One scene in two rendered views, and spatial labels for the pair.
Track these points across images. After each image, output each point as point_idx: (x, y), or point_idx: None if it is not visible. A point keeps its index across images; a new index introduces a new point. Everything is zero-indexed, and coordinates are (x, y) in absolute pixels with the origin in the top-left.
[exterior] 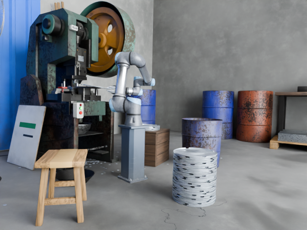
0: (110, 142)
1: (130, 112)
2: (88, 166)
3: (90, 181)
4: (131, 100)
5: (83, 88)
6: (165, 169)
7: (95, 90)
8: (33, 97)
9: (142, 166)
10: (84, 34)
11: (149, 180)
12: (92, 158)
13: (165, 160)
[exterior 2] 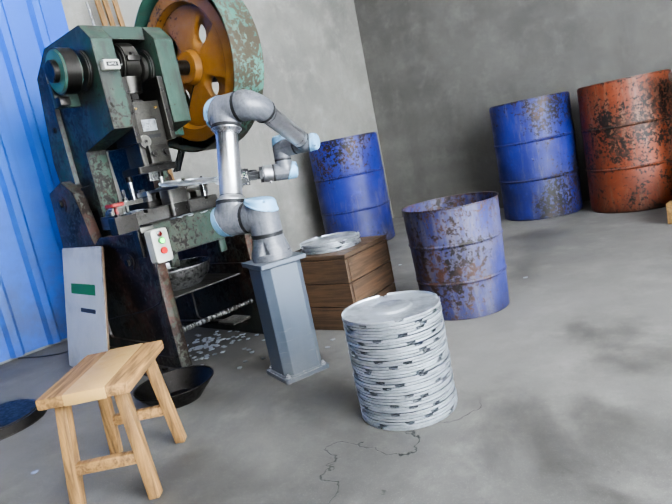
0: None
1: (256, 232)
2: (219, 351)
3: (209, 391)
4: (251, 206)
5: (168, 191)
6: None
7: (200, 184)
8: (79, 229)
9: (310, 344)
10: (145, 67)
11: (331, 371)
12: (234, 329)
13: None
